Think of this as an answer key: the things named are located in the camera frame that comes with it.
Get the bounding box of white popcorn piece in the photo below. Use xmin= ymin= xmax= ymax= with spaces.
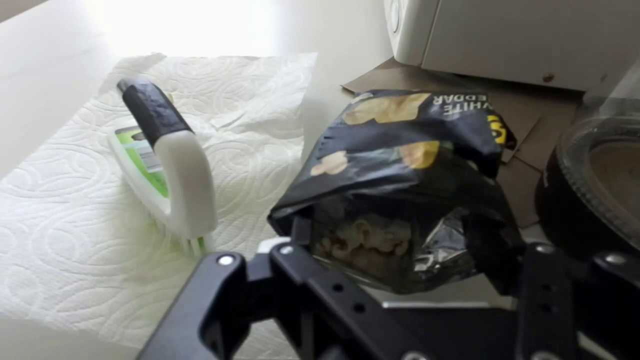
xmin=319 ymin=215 xmax=417 ymax=270

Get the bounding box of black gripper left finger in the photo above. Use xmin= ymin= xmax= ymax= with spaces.
xmin=136 ymin=242 xmax=348 ymax=360

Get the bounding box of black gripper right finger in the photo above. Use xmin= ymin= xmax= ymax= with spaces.
xmin=517 ymin=239 xmax=640 ymax=360

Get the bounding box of black popcorn packet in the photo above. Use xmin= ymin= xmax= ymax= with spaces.
xmin=267 ymin=88 xmax=526 ymax=300

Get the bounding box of white microwave oven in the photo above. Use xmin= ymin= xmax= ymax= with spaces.
xmin=382 ymin=0 xmax=640 ymax=95

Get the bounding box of glass coffee carafe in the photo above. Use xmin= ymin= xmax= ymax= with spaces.
xmin=535 ymin=57 xmax=640 ymax=267

